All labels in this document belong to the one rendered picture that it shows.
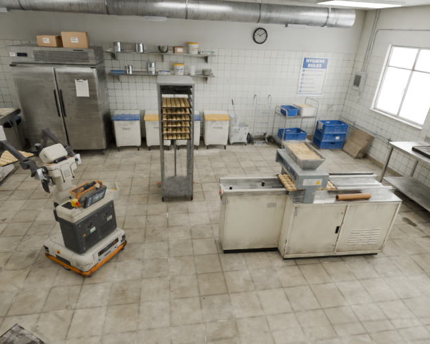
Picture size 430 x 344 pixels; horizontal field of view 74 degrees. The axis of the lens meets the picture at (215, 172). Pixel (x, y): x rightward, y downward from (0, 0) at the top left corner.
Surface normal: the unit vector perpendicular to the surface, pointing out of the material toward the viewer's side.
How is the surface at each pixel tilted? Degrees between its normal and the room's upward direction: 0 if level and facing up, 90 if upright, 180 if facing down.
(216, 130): 91
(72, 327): 0
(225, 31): 90
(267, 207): 90
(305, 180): 90
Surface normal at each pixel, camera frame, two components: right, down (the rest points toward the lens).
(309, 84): 0.16, 0.44
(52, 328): 0.04, -0.90
